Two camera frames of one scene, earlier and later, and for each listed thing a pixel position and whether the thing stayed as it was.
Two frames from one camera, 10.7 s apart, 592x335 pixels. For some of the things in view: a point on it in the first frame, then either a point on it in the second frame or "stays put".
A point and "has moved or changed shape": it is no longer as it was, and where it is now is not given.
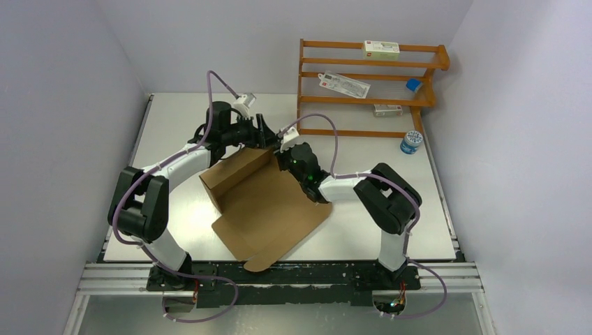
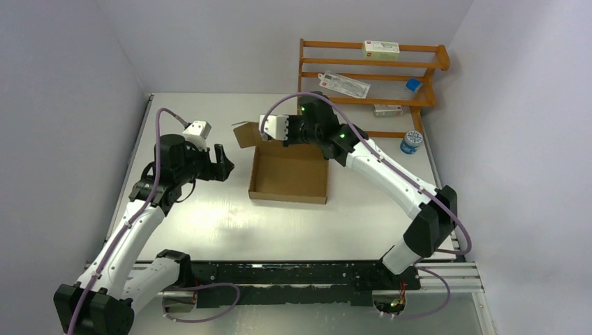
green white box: (378, 49) stays put
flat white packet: (343, 84) stays put
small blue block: (413, 84) stays put
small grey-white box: (385, 110) stays put
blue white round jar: (410, 144) stays put
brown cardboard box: (266, 214) has moved or changed shape
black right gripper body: (285, 162) -> (299, 133)
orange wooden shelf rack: (364, 73) stays put
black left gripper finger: (267, 137) -> (223, 167)
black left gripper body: (243, 133) -> (197, 165)
